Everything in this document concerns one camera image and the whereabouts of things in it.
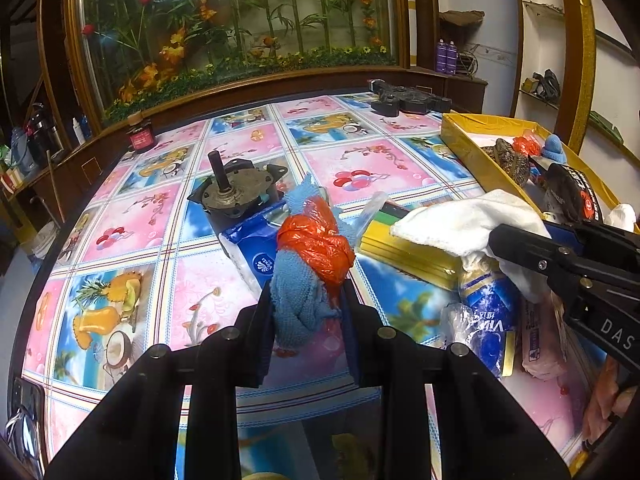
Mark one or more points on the pink tissue pack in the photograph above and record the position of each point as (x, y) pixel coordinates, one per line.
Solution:
(542, 335)

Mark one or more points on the yellow cardboard box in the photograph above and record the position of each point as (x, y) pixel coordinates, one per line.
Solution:
(465, 142)

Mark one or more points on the small blue cloth ball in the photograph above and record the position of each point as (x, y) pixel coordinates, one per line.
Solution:
(553, 149)

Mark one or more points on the high wall shelf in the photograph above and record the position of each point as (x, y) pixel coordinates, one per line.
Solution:
(542, 6)

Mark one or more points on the clear plastic bag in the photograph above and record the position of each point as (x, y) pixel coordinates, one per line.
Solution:
(372, 210)

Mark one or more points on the black bag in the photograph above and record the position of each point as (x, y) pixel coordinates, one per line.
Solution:
(546, 85)

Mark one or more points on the blue tissue pack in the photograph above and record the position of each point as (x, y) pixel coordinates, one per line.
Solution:
(255, 257)

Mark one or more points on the wooden corner cabinet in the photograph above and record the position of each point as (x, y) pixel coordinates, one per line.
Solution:
(450, 90)

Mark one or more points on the blue water bottle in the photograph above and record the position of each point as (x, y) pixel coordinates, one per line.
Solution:
(20, 150)

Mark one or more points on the blue and gold packet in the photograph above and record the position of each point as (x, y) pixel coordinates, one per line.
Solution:
(487, 315)

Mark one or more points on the wooden stick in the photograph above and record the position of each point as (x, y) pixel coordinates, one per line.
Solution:
(54, 182)

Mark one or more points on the black thermos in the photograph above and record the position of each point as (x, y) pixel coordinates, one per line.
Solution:
(39, 130)

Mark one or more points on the small white cloth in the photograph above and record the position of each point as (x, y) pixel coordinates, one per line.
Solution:
(622, 216)

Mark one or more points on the person's right hand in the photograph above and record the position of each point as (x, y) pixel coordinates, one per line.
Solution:
(610, 400)

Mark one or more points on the black plastic machine part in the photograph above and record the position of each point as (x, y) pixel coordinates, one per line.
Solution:
(407, 100)

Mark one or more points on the yellow box with black stripe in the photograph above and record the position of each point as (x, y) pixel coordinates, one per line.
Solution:
(415, 252)

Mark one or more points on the white bottle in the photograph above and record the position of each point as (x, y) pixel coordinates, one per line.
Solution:
(78, 131)

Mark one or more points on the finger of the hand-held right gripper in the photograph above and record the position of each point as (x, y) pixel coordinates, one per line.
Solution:
(600, 244)
(530, 252)

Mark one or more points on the metal motor with shaft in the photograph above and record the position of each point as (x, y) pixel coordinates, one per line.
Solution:
(235, 195)

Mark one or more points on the wooden side counter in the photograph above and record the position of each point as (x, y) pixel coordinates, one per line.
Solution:
(85, 170)

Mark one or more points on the artificial flower display case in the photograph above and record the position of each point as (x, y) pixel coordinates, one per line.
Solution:
(250, 25)

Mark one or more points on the red plastic bag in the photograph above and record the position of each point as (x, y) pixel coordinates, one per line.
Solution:
(527, 144)
(315, 247)

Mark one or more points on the brown patterned pouch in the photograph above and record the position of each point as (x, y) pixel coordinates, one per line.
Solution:
(507, 160)

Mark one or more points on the clear wrapped roll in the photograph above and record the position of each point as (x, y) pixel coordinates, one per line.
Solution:
(457, 325)

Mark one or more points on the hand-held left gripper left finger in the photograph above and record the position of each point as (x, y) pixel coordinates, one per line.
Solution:
(264, 345)

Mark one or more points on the white bucket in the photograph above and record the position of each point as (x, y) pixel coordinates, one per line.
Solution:
(41, 240)

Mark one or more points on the dark red jar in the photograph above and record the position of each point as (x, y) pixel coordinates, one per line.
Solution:
(140, 136)

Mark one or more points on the purple bottle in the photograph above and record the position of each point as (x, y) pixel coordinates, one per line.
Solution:
(451, 59)
(441, 57)

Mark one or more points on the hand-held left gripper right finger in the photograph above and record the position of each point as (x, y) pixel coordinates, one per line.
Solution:
(351, 350)

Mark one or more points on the brown wall shelf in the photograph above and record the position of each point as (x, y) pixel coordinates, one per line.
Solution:
(460, 16)

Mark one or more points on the black printed pouch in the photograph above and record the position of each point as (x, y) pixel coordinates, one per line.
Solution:
(567, 195)

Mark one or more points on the blue towel cloth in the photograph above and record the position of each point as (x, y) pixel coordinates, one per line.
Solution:
(297, 305)

